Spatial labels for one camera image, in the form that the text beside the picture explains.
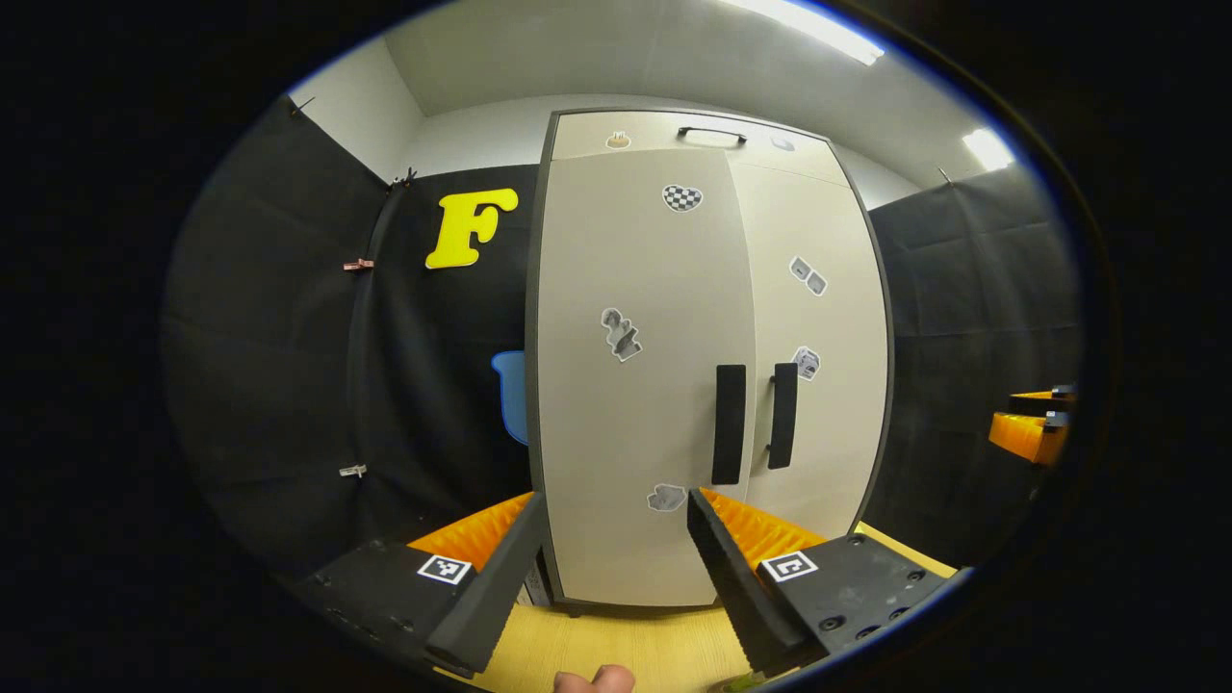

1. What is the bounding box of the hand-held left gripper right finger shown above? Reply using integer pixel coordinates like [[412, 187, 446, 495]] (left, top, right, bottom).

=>
[[686, 486, 959, 678]]

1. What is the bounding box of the white and grey cabinet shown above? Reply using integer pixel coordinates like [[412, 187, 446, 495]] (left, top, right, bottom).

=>
[[525, 106, 896, 619]]

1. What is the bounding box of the black door handle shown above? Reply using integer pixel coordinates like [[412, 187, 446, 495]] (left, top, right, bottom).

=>
[[711, 364, 748, 486], [767, 362, 800, 471]]

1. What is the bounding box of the long ceiling light panel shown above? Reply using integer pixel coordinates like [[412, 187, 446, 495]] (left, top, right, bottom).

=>
[[717, 0, 886, 67]]

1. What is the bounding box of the white cabinet door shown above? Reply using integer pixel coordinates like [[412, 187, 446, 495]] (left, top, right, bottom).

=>
[[535, 147, 758, 607], [727, 159, 888, 540]]

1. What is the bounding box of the small ceiling light panel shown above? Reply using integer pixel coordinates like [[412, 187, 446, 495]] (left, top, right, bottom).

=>
[[962, 127, 1017, 173]]

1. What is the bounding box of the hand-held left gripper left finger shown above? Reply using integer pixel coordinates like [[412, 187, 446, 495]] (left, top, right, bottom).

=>
[[294, 491, 552, 680]]

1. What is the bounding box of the black backdrop cloth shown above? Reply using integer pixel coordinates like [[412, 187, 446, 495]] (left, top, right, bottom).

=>
[[159, 96, 1084, 578]]

